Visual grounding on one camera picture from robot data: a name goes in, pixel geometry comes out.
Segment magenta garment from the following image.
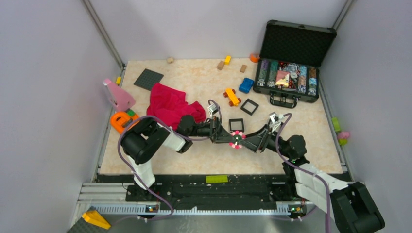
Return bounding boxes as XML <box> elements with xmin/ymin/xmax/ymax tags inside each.
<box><xmin>146</xmin><ymin>83</ymin><xmax>206</xmax><ymax>130</ymax></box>

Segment small tan wooden block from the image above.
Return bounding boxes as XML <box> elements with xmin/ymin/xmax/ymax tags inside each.
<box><xmin>167</xmin><ymin>57</ymin><xmax>174</xmax><ymax>64</ymax></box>

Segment blue toy car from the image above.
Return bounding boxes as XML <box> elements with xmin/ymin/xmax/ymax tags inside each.
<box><xmin>239</xmin><ymin>77</ymin><xmax>254</xmax><ymax>94</ymax></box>

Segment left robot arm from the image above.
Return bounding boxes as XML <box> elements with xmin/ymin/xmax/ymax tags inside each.
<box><xmin>120</xmin><ymin>115</ymin><xmax>234</xmax><ymax>201</ymax></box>

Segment black square frame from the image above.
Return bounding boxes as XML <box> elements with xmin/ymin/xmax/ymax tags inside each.
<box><xmin>229</xmin><ymin>118</ymin><xmax>245</xmax><ymax>132</ymax></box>
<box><xmin>240</xmin><ymin>99</ymin><xmax>259</xmax><ymax>116</ymax></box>

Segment green pink toy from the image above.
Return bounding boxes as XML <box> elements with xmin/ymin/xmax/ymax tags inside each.
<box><xmin>331</xmin><ymin>117</ymin><xmax>350</xmax><ymax>146</ymax></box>

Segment playing card box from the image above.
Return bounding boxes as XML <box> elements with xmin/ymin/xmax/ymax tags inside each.
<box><xmin>275</xmin><ymin>70</ymin><xmax>290</xmax><ymax>87</ymax></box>

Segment orange object behind case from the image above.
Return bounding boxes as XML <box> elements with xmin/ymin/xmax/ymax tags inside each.
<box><xmin>249</xmin><ymin>53</ymin><xmax>260</xmax><ymax>63</ymax></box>

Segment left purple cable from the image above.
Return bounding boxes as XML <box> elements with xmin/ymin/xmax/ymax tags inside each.
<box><xmin>116</xmin><ymin>99</ymin><xmax>223</xmax><ymax>222</ymax></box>

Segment black poker chip case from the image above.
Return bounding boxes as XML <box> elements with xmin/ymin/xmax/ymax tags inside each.
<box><xmin>253</xmin><ymin>20</ymin><xmax>337</xmax><ymax>108</ymax></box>

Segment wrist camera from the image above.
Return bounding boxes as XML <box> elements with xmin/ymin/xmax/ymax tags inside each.
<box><xmin>269</xmin><ymin>112</ymin><xmax>284</xmax><ymax>133</ymax></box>
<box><xmin>207</xmin><ymin>100</ymin><xmax>220</xmax><ymax>117</ymax></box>

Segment small yellow block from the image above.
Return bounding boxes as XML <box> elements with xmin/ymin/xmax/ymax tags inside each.
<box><xmin>116</xmin><ymin>76</ymin><xmax>122</xmax><ymax>85</ymax></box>

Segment dark grey building baseplate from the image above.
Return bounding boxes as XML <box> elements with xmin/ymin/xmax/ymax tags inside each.
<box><xmin>134</xmin><ymin>68</ymin><xmax>164</xmax><ymax>91</ymax></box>

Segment pink plastic piece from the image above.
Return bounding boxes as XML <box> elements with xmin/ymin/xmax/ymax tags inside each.
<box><xmin>103</xmin><ymin>79</ymin><xmax>136</xmax><ymax>112</ymax></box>

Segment yellow wedge brick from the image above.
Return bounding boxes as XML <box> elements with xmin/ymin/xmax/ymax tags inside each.
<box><xmin>82</xmin><ymin>210</ymin><xmax>112</xmax><ymax>230</ymax></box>

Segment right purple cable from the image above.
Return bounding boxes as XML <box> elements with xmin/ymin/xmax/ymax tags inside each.
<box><xmin>274</xmin><ymin>112</ymin><xmax>332</xmax><ymax>233</ymax></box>

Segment green flat brick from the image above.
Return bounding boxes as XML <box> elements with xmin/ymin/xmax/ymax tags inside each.
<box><xmin>205</xmin><ymin>175</ymin><xmax>229</xmax><ymax>184</ymax></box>

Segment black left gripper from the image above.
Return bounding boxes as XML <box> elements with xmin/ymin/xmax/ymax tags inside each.
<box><xmin>188</xmin><ymin>116</ymin><xmax>236</xmax><ymax>143</ymax></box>

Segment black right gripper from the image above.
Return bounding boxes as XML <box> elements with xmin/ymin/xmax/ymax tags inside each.
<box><xmin>239</xmin><ymin>124</ymin><xmax>292</xmax><ymax>158</ymax></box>

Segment purple cable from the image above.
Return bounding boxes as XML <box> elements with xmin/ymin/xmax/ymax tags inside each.
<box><xmin>116</xmin><ymin>99</ymin><xmax>223</xmax><ymax>222</ymax></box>
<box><xmin>274</xmin><ymin>112</ymin><xmax>332</xmax><ymax>233</ymax></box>

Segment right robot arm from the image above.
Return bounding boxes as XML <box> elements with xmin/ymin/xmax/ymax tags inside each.
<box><xmin>232</xmin><ymin>129</ymin><xmax>385</xmax><ymax>233</ymax></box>

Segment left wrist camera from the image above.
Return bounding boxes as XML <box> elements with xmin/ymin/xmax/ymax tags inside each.
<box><xmin>207</xmin><ymin>100</ymin><xmax>220</xmax><ymax>117</ymax></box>

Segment pink flower brooch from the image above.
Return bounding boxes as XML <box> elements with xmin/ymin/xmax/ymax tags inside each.
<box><xmin>229</xmin><ymin>131</ymin><xmax>246</xmax><ymax>149</ymax></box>

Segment yellow toy car red wheels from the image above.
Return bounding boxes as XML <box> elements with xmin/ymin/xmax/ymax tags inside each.
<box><xmin>223</xmin><ymin>88</ymin><xmax>241</xmax><ymax>107</ymax></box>

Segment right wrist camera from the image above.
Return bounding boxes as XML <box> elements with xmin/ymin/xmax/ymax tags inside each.
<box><xmin>269</xmin><ymin>112</ymin><xmax>284</xmax><ymax>133</ymax></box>

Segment orange plastic toy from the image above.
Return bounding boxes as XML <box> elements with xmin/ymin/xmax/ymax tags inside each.
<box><xmin>110</xmin><ymin>109</ymin><xmax>139</xmax><ymax>134</ymax></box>

